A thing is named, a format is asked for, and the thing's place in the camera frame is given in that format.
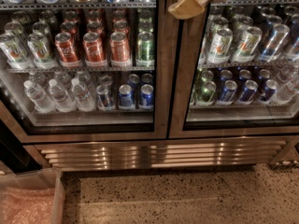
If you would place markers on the glass fridge door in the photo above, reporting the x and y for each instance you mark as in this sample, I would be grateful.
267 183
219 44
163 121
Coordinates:
263 116
78 17

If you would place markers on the right fridge 7up can left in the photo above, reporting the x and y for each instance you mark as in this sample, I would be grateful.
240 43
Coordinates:
220 46

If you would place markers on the fridge 7up can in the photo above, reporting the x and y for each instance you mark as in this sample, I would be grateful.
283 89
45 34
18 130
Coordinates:
247 44
220 46

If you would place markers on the right fridge green can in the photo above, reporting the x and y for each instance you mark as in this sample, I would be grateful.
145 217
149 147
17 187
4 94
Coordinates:
206 93

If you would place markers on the right fridge silver blue can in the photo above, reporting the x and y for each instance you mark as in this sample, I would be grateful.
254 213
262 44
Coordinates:
272 44

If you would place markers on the right fridge blue can left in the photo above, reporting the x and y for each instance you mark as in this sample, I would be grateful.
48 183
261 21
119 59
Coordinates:
227 93

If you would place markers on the right fridge blue can middle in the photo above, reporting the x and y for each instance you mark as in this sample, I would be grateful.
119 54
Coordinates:
248 89

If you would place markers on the right fridge water bottle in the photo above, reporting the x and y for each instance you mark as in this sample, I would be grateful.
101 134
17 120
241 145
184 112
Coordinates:
287 91

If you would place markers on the steel fridge base grille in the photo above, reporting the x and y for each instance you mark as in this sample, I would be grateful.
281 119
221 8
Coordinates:
158 154

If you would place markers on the green soda can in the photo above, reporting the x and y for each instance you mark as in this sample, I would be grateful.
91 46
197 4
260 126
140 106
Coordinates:
145 49

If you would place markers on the red coca cola can right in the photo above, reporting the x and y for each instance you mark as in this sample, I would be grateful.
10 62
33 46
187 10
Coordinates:
120 50

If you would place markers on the red coca cola can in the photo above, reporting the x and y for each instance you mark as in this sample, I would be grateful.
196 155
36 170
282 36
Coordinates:
94 52
66 47
120 50

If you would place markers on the blue pepsi can right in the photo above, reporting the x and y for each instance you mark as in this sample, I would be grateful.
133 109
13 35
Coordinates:
146 99

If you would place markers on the blue pepsi can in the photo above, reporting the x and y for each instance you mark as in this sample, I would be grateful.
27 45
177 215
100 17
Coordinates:
146 99
126 97

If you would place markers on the blue pepsi can left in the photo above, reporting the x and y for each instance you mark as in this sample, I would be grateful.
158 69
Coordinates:
126 97

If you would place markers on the red coca cola can middle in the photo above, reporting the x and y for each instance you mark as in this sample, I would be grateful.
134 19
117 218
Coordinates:
94 52

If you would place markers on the red bull can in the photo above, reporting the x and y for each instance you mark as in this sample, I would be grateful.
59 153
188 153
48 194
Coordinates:
105 100

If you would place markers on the red coca cola can left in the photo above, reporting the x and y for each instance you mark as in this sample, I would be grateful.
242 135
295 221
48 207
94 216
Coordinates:
66 47

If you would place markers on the middle water bottle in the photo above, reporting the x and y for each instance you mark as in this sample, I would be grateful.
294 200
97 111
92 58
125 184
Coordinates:
64 102

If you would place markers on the left water bottle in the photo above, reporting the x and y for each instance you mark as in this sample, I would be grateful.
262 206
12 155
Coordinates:
39 97

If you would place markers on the front left 7up can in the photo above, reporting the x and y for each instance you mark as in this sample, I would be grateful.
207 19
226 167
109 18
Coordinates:
17 54

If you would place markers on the clear plastic bin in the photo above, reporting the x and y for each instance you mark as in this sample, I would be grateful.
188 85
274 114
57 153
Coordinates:
43 179

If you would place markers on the pink bubble wrap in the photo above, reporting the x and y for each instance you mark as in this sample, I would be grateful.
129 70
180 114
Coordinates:
26 206

